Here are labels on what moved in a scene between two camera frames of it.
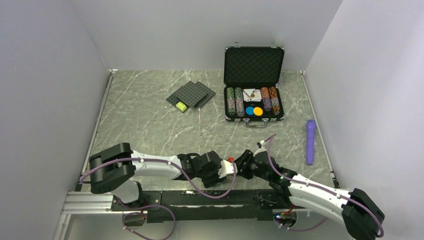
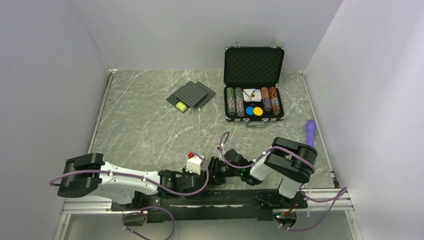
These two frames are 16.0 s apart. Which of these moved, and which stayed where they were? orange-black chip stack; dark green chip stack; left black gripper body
Moved: left black gripper body
Stayed: orange-black chip stack; dark green chip stack
